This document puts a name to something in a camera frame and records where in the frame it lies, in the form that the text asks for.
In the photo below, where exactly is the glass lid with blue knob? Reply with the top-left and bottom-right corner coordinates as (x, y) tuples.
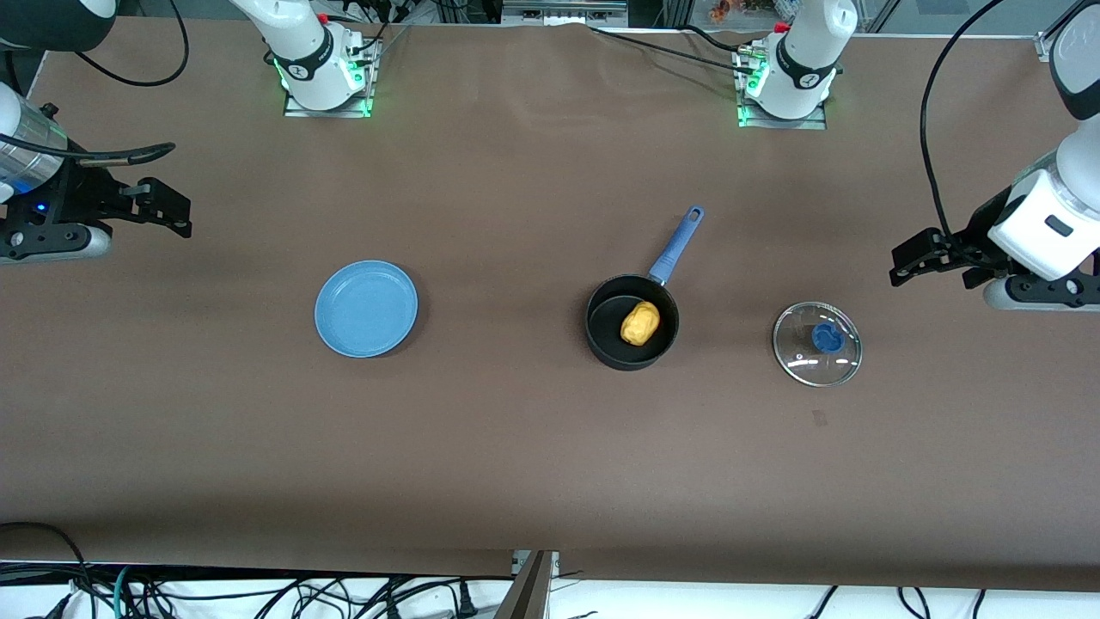
(772, 301), (864, 388)

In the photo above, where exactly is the yellow potato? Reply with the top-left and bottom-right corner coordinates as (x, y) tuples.
(620, 300), (662, 347)

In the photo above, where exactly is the blue round plate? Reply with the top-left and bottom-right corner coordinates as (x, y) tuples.
(314, 260), (419, 359)

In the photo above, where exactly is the brown table cover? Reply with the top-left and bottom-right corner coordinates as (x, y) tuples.
(0, 17), (1100, 594)

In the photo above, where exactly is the aluminium profile beam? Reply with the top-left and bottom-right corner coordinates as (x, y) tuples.
(494, 550), (559, 619)

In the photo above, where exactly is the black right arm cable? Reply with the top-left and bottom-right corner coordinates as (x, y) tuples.
(0, 0), (192, 173)

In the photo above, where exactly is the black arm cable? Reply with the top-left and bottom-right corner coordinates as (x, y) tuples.
(0, 0), (192, 173)
(920, 0), (1008, 259)

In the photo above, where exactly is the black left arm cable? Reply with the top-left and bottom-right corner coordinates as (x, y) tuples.
(920, 0), (1008, 259)

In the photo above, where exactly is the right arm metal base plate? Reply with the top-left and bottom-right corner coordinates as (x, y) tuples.
(284, 34), (379, 119)

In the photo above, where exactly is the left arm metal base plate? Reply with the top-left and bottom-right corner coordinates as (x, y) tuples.
(737, 47), (828, 130)

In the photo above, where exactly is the black pot with blue handle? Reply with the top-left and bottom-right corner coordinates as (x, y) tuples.
(586, 205), (706, 372)

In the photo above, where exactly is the black looping floor cable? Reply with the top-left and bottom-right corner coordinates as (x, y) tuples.
(0, 520), (97, 619)

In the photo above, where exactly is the black cable on table cover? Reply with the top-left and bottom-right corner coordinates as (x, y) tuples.
(589, 24), (766, 74)

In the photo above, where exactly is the silver metal rail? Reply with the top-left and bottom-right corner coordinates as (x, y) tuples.
(503, 0), (628, 25)

